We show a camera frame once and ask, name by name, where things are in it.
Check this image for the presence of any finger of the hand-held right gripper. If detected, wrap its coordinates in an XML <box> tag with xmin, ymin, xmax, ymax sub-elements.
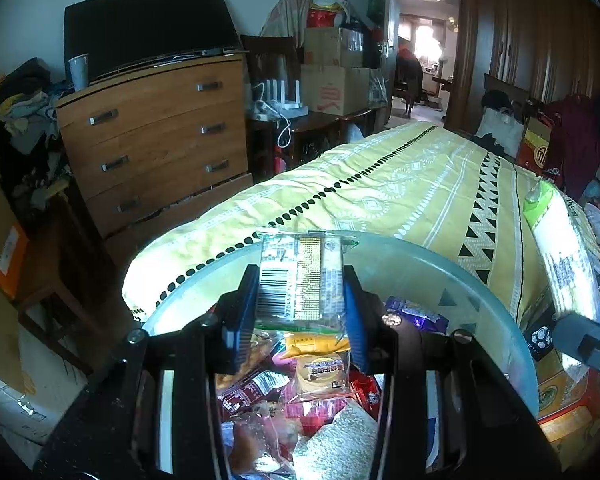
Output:
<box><xmin>552</xmin><ymin>310</ymin><xmax>600</xmax><ymax>378</ymax></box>

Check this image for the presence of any dark wooden table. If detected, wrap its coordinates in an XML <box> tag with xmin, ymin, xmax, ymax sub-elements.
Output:
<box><xmin>247</xmin><ymin>105</ymin><xmax>388</xmax><ymax>181</ymax></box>

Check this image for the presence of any round patterned tabletop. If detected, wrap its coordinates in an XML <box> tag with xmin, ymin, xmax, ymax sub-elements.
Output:
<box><xmin>260</xmin><ymin>0</ymin><xmax>361</xmax><ymax>38</ymax></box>

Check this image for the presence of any grey cup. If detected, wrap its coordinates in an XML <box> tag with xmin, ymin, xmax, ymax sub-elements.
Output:
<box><xmin>68</xmin><ymin>53</ymin><xmax>90</xmax><ymax>92</ymax></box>

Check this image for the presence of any yellow printed blanket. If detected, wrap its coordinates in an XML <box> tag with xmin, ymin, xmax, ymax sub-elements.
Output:
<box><xmin>122</xmin><ymin>121</ymin><xmax>600</xmax><ymax>331</ymax></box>

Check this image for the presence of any clear plastic bin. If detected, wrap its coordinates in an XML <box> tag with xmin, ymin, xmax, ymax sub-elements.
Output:
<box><xmin>142</xmin><ymin>230</ymin><xmax>541</xmax><ymax>480</ymax></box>

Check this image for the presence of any red foil snack packet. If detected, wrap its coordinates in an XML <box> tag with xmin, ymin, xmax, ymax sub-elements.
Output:
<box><xmin>350</xmin><ymin>367</ymin><xmax>383</xmax><ymax>418</ymax></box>

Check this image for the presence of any cardboard box with red print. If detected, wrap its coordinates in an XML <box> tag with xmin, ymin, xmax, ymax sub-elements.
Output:
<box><xmin>300</xmin><ymin>64</ymin><xmax>371</xmax><ymax>116</ymax></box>

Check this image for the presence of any wooden dresser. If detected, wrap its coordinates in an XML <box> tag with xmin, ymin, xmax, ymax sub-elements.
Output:
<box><xmin>55</xmin><ymin>52</ymin><xmax>255</xmax><ymax>241</ymax></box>

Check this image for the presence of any black paw print packet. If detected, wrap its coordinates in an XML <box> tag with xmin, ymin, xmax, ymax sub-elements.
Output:
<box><xmin>524</xmin><ymin>324</ymin><xmax>557</xmax><ymax>361</ymax></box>

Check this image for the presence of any clear bread packet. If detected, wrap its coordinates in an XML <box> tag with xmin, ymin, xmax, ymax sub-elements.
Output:
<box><xmin>222</xmin><ymin>412</ymin><xmax>296</xmax><ymax>476</ymax></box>

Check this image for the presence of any black television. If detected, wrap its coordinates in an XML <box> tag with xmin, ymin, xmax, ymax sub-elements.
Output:
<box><xmin>62</xmin><ymin>0</ymin><xmax>243</xmax><ymax>86</ymax></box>

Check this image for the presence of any dark jacket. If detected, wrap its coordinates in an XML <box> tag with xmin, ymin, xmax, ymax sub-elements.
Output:
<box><xmin>394</xmin><ymin>40</ymin><xmax>425</xmax><ymax>111</ymax></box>

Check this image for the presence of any long green white snack packet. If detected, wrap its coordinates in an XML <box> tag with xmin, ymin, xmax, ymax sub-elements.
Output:
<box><xmin>522</xmin><ymin>177</ymin><xmax>600</xmax><ymax>326</ymax></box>

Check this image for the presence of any wooden wardrobe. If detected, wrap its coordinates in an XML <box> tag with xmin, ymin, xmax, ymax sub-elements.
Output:
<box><xmin>445</xmin><ymin>0</ymin><xmax>600</xmax><ymax>126</ymax></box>

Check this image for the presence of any cardboard box with orange label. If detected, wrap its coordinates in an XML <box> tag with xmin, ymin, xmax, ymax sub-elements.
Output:
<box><xmin>0</xmin><ymin>115</ymin><xmax>31</xmax><ymax>301</ymax></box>

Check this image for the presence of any pink red snack packet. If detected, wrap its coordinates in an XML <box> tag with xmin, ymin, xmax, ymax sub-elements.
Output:
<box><xmin>285</xmin><ymin>392</ymin><xmax>356</xmax><ymax>436</ymax></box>

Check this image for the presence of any purple snack packet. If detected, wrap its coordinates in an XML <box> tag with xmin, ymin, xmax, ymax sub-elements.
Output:
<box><xmin>382</xmin><ymin>296</ymin><xmax>451</xmax><ymax>333</ymax></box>

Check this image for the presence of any red gold gift bag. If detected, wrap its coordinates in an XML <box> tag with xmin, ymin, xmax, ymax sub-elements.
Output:
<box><xmin>517</xmin><ymin>117</ymin><xmax>556</xmax><ymax>176</ymax></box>

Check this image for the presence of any dark red coat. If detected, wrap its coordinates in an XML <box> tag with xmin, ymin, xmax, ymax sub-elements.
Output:
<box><xmin>542</xmin><ymin>95</ymin><xmax>600</xmax><ymax>196</ymax></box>

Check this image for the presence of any white power strip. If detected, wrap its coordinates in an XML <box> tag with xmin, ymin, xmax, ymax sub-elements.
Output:
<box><xmin>252</xmin><ymin>101</ymin><xmax>281</xmax><ymax>122</ymax></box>

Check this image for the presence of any white tote bag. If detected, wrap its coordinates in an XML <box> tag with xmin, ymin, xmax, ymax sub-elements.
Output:
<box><xmin>475</xmin><ymin>107</ymin><xmax>526</xmax><ymax>158</ymax></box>

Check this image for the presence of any pile of clothes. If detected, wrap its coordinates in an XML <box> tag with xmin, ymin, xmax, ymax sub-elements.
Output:
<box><xmin>0</xmin><ymin>57</ymin><xmax>73</xmax><ymax>221</ymax></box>

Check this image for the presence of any yellow box with green emblem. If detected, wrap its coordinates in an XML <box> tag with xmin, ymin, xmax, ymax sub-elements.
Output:
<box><xmin>532</xmin><ymin>355</ymin><xmax>600</xmax><ymax>456</ymax></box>

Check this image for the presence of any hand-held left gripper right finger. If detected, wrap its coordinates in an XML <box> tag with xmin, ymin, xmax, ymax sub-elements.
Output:
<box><xmin>342</xmin><ymin>265</ymin><xmax>563</xmax><ymax>480</ymax></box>

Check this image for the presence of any white router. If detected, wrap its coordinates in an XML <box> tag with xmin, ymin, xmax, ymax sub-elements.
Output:
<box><xmin>252</xmin><ymin>77</ymin><xmax>308</xmax><ymax>118</ymax></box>

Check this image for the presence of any dark red snack packet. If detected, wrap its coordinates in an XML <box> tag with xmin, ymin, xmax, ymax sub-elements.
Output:
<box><xmin>217</xmin><ymin>367</ymin><xmax>291</xmax><ymax>413</ymax></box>

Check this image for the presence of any orange fried snack packet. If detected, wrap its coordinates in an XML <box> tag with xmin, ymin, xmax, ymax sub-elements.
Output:
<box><xmin>215</xmin><ymin>330</ymin><xmax>283</xmax><ymax>388</ymax></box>

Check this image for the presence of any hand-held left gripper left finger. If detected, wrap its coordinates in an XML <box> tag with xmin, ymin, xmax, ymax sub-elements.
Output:
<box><xmin>32</xmin><ymin>264</ymin><xmax>261</xmax><ymax>480</ymax></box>

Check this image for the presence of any plain cardboard box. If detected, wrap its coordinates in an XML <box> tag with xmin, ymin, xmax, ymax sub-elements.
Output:
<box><xmin>304</xmin><ymin>26</ymin><xmax>366</xmax><ymax>68</ymax></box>

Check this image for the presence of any round biscuit clear packet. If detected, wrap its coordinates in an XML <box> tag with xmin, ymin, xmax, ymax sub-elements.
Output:
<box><xmin>292</xmin><ymin>352</ymin><xmax>353</xmax><ymax>398</ymax></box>

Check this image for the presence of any green gold snack packet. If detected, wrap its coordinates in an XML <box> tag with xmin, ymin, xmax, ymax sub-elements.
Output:
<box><xmin>254</xmin><ymin>230</ymin><xmax>357</xmax><ymax>338</ymax></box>

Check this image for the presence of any yellow snack packet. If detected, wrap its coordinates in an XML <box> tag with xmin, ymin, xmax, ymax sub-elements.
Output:
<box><xmin>282</xmin><ymin>332</ymin><xmax>352</xmax><ymax>358</ymax></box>

